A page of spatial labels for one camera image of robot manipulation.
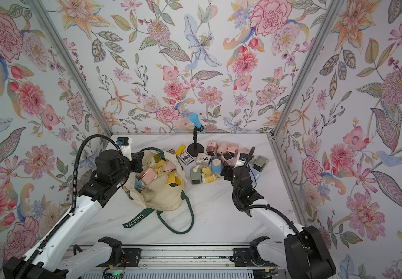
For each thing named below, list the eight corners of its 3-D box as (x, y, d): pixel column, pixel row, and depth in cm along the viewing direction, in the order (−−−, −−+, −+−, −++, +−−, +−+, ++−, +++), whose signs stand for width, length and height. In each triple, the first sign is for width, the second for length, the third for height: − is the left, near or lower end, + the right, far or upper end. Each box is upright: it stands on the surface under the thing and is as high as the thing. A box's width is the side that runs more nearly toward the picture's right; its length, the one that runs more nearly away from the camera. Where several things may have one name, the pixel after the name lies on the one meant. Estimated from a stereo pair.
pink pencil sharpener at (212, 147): (205, 156, 112) (206, 148, 106) (208, 148, 117) (208, 140, 110) (214, 158, 111) (215, 150, 105) (217, 150, 116) (218, 142, 109)
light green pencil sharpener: (190, 184, 98) (189, 178, 93) (191, 163, 107) (190, 157, 102) (201, 184, 98) (201, 179, 93) (201, 163, 107) (201, 157, 102)
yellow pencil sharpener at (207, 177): (201, 183, 96) (201, 181, 94) (201, 169, 102) (201, 167, 100) (214, 184, 96) (214, 181, 94) (213, 169, 102) (213, 167, 100)
